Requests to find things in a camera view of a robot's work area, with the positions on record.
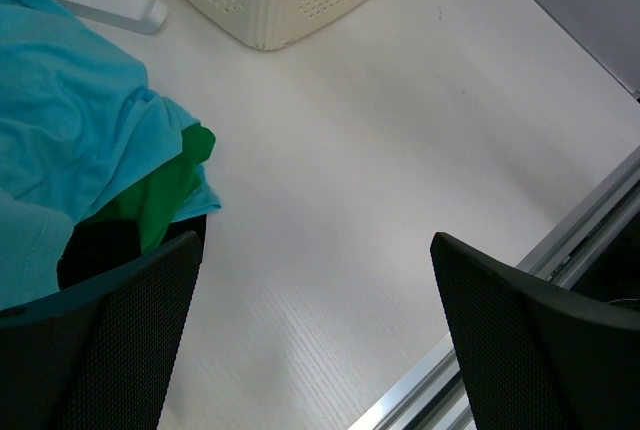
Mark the light blue t shirt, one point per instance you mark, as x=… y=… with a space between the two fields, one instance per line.
x=79 y=125

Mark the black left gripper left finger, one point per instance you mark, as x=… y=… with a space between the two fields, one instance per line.
x=100 y=354

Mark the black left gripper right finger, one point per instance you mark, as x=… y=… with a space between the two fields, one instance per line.
x=534 y=355

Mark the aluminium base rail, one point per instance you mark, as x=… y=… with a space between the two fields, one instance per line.
x=593 y=251

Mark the metal clothes rack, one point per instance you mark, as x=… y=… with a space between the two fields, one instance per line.
x=140 y=16

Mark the green t shirt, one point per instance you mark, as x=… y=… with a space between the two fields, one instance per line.
x=175 y=191

